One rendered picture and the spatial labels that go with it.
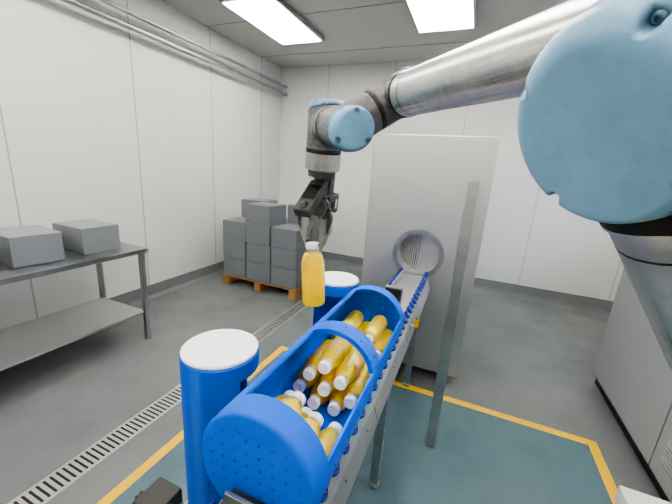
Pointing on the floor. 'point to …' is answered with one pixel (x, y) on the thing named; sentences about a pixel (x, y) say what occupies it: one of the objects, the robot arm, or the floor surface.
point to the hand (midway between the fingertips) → (312, 244)
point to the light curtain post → (453, 308)
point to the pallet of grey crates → (266, 246)
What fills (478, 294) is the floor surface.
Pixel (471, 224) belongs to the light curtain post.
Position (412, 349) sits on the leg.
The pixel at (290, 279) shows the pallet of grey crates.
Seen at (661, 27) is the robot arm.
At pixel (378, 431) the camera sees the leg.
